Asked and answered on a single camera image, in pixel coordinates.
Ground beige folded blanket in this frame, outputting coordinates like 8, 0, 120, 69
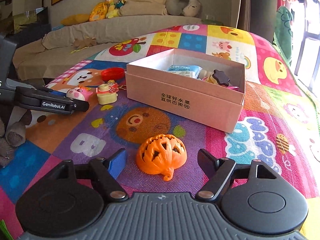
119, 0, 168, 16

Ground glass fish tank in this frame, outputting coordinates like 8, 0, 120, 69
1, 0, 51, 44

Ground green dinosaur towel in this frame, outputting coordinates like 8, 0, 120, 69
273, 6, 293, 66

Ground yellow duck plush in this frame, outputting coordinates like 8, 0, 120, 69
105, 0, 119, 19

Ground red plastic lid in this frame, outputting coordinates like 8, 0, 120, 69
101, 67, 125, 82

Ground pink pig toy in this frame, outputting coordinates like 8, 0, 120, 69
66, 86, 93, 101

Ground orange yellow plush bag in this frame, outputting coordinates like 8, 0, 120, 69
89, 2, 108, 22

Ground yellow toy camera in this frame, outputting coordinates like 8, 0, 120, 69
95, 80, 119, 105

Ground orange plastic pumpkin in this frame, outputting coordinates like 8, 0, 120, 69
136, 134, 187, 181

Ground blue white snack pouch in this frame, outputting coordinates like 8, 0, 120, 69
167, 65, 202, 79

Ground yellow cushion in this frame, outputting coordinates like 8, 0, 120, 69
60, 14, 89, 26

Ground grey neck pillow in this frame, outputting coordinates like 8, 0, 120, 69
165, 0, 189, 16

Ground beige covered sofa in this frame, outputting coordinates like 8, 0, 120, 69
13, 15, 201, 80

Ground brown plush on sofa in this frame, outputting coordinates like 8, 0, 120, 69
73, 37, 97, 50

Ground colourful cartoon play mat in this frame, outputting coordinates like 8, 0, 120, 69
1, 25, 319, 239

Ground pink cardboard box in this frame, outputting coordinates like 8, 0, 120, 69
125, 49, 245, 133

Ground white bear plush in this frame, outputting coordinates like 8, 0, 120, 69
182, 0, 201, 17

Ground dark flower cookie toy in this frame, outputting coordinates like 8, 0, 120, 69
202, 69, 239, 90

